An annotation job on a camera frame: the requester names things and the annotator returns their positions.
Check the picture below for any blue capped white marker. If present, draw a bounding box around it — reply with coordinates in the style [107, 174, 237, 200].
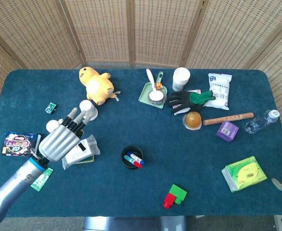
[127, 151, 145, 166]

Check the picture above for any white salt bag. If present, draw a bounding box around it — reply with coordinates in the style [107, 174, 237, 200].
[205, 73, 233, 111]

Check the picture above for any wooden rolling pin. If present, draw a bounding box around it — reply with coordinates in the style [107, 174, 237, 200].
[203, 112, 255, 127]

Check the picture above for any white plastic spoon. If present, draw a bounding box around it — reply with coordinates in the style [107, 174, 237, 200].
[145, 68, 157, 91]

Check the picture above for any purple box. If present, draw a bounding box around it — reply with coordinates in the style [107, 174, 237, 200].
[215, 120, 240, 143]

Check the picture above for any yellow plush toy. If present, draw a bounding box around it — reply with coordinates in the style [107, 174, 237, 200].
[78, 66, 121, 106]

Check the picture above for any clear water bottle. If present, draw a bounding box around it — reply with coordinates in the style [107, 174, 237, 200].
[245, 109, 281, 135]

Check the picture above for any black bowl with markers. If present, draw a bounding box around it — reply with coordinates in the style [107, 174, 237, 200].
[120, 144, 144, 170]

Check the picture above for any black glove green cuff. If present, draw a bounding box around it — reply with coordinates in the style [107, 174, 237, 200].
[166, 90, 217, 114]

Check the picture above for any woven folding screen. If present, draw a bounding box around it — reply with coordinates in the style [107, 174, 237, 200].
[0, 0, 282, 132]

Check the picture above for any green sachet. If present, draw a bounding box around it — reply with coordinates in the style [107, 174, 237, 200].
[30, 167, 54, 193]

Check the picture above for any small green black packet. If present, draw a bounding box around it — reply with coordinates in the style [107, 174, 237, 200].
[44, 102, 58, 114]

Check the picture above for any red toy block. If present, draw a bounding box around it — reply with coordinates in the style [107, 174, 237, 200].
[163, 193, 177, 210]

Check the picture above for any green tissue pack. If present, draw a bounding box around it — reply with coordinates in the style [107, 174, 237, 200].
[221, 155, 268, 193]

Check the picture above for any yellow green sponge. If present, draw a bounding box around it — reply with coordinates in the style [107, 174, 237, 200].
[75, 155, 95, 165]

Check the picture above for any dark colourful snack pack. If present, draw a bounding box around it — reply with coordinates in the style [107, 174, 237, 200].
[0, 131, 42, 157]

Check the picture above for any green toy block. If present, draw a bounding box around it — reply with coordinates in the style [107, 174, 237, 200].
[169, 184, 188, 205]

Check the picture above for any orange jelly cup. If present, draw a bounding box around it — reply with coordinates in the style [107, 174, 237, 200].
[182, 111, 204, 131]

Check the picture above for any grey robot torso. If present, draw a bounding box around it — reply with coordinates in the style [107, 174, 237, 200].
[82, 216, 188, 231]

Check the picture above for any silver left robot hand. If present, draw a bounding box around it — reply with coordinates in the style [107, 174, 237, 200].
[38, 107, 94, 162]

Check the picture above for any white plastic wrapped package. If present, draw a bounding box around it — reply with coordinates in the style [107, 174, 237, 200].
[61, 134, 101, 170]

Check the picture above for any light green dustpan tray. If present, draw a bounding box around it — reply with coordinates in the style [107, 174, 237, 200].
[138, 82, 168, 110]

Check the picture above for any small white lidded cup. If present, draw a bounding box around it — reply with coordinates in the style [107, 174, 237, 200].
[79, 100, 99, 121]

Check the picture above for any red green blue pen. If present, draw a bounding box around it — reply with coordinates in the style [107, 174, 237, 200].
[124, 154, 142, 168]

